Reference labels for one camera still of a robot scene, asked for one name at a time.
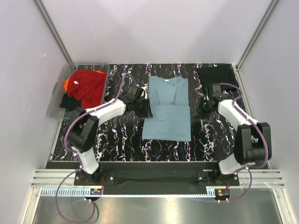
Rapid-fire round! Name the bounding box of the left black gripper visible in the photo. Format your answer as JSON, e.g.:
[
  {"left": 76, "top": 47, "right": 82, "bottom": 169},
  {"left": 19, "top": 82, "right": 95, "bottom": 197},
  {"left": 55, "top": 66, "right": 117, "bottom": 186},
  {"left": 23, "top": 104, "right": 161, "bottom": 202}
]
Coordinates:
[{"left": 133, "top": 97, "right": 153, "bottom": 119}]

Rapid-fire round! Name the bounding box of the blue t-shirt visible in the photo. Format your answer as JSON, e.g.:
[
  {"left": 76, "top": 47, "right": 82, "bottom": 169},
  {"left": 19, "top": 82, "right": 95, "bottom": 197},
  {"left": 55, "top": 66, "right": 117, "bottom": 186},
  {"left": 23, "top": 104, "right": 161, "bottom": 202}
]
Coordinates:
[{"left": 142, "top": 76, "right": 191, "bottom": 142}]

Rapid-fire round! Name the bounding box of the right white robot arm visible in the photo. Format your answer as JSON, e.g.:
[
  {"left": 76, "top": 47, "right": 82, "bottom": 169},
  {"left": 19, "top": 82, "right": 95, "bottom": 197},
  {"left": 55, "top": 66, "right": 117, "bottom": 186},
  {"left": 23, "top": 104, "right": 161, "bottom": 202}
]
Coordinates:
[{"left": 196, "top": 83, "right": 272, "bottom": 185}]

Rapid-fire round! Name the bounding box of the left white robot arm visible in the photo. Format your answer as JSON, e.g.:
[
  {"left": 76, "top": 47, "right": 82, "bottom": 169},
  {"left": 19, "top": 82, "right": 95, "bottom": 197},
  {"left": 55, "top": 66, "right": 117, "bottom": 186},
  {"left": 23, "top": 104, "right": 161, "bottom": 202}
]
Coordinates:
[{"left": 64, "top": 85, "right": 153, "bottom": 185}]

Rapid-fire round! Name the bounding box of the folded black t-shirt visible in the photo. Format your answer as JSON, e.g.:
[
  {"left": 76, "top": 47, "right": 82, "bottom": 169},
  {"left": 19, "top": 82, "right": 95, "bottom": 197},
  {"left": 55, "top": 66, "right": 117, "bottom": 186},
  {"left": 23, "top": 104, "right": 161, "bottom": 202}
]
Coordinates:
[{"left": 197, "top": 64, "right": 239, "bottom": 93}]

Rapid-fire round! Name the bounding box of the red t-shirt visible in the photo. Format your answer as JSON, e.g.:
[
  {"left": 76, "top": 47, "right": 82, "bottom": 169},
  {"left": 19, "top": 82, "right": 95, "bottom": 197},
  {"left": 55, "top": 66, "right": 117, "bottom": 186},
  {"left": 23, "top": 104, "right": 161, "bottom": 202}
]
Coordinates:
[{"left": 67, "top": 70, "right": 106, "bottom": 109}]

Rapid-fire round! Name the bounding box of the black t-shirt in bin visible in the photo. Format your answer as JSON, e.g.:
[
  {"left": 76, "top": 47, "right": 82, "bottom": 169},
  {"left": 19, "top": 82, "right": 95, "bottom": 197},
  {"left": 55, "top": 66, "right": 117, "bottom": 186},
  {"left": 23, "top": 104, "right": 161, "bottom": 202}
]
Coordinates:
[{"left": 60, "top": 93, "right": 81, "bottom": 110}]

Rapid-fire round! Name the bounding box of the orange t-shirt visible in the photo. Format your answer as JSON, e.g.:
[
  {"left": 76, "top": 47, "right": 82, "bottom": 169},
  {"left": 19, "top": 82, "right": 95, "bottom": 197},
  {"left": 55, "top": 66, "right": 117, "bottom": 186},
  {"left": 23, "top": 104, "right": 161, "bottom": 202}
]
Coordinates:
[{"left": 64, "top": 78, "right": 69, "bottom": 91}]

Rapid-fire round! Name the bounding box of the clear plastic bin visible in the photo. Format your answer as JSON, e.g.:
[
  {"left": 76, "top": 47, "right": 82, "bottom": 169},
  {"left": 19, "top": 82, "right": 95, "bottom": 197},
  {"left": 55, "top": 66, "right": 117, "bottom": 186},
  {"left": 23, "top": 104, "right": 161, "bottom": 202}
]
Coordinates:
[{"left": 47, "top": 63, "right": 110, "bottom": 119}]

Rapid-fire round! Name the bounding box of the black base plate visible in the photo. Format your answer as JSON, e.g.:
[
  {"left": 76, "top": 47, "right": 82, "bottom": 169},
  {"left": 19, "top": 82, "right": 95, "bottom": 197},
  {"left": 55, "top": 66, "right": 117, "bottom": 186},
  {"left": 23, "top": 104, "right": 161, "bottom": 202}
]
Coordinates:
[{"left": 74, "top": 161, "right": 240, "bottom": 196}]

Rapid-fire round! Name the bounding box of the aluminium frame rail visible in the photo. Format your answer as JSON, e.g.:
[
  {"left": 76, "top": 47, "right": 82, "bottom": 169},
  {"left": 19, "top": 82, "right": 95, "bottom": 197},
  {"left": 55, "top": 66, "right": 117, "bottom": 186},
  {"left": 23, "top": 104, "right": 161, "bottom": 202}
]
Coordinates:
[{"left": 31, "top": 169, "right": 284, "bottom": 188}]

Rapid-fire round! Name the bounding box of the white slotted cable duct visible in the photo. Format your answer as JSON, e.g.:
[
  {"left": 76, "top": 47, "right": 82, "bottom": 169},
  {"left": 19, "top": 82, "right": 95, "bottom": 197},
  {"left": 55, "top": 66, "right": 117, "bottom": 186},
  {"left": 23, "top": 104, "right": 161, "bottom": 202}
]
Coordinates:
[{"left": 41, "top": 188, "right": 102, "bottom": 197}]

